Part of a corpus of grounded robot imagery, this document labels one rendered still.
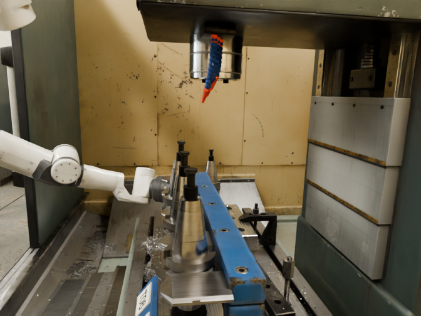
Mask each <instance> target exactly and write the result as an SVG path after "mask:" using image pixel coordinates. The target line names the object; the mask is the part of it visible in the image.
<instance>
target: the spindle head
mask: <svg viewBox="0 0 421 316"><path fill-rule="evenodd" d="M137 1H138V5H139V8H140V12H141V15H142V19H143V23H144V26H145V30H146V34H147V38H148V39H149V40H150V41H153V42H166V43H189V37H190V36H192V35H195V34H200V31H201V29H202V27H203V25H204V24H205V23H209V24H225V25H233V26H236V35H237V36H241V37H243V38H244V46H257V47H270V48H296V49H309V50H335V51H336V50H340V49H343V48H348V47H351V46H356V45H360V44H363V43H368V42H371V41H376V40H380V39H384V38H389V37H391V35H395V34H399V33H409V32H412V31H416V30H420V29H421V0H137Z"/></svg>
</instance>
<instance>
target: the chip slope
mask: <svg viewBox="0 0 421 316"><path fill-rule="evenodd" d="M218 180H220V181H221V185H220V187H221V189H220V193H219V195H220V197H221V199H222V200H223V202H224V204H236V205H238V207H239V209H240V210H241V211H242V208H251V209H252V210H253V208H254V204H255V203H258V208H259V212H260V213H265V210H264V206H263V205H262V201H261V198H260V196H259V193H258V191H257V187H256V185H255V178H229V179H218ZM133 183H134V180H124V182H123V185H124V187H125V189H126V190H127V191H128V193H129V195H132V190H133ZM162 205H164V203H161V202H156V201H154V199H151V200H150V204H149V205H145V204H136V203H128V202H123V201H118V199H117V198H116V197H115V196H113V202H112V209H111V213H110V220H109V224H108V230H107V237H106V241H105V245H115V248H114V250H113V251H114V252H113V251H112V252H111V251H110V249H106V248H107V247H106V248H104V251H103V259H106V258H107V259H108V258H119V259H120V258H128V257H129V253H130V247H131V244H132V238H133V233H134V229H135V223H136V220H137V218H139V217H140V214H141V211H148V210H150V216H154V213H155V210H163V209H162ZM242 213H243V212H242Z"/></svg>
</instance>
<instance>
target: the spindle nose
mask: <svg viewBox="0 0 421 316"><path fill-rule="evenodd" d="M210 44H211V40H210V39H201V38H200V34H195V35H192V36H190V37H189V54H190V55H189V73H190V79H191V80H198V81H202V80H206V79H207V78H206V77H207V72H208V67H209V62H210V61H209V58H210V56H209V54H210V48H211V46H210ZM243 46H244V38H243V37H241V36H237V35H235V36H234V37H233V38H231V39H230V40H229V41H223V47H222V48H223V50H222V63H221V65H222V67H221V72H220V76H219V78H218V80H217V82H223V80H228V81H229V82H237V81H240V80H241V75H242V61H243V57H242V56H243Z"/></svg>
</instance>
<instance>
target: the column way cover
mask: <svg viewBox="0 0 421 316"><path fill-rule="evenodd" d="M410 102H411V98H372V97H311V105H310V113H309V128H308V139H307V141H308V142H309V152H308V166H307V175H306V182H307V183H308V190H307V198H306V212H305V221H307V222H308V223H309V224H310V225H311V226H312V227H313V228H314V229H315V230H317V231H318V232H319V233H320V234H321V235H322V236H324V237H325V238H326V239H327V240H328V241H329V242H330V243H331V244H332V245H333V246H335V247H336V248H337V249H338V250H339V251H341V252H342V253H343V254H344V255H345V256H346V257H347V258H348V259H349V260H350V261H352V262H353V263H354V264H355V265H356V266H357V267H358V268H359V269H360V270H361V271H362V272H364V273H365V274H366V275H367V276H368V277H370V278H371V279H372V280H376V279H382V275H383V266H384V261H385V252H386V247H387V239H388V230H389V225H390V224H391V223H392V214H393V206H394V201H395V193H396V188H397V179H398V171H399V166H402V159H403V151H404V146H405V138H406V133H407V124H408V116H409V111H410Z"/></svg>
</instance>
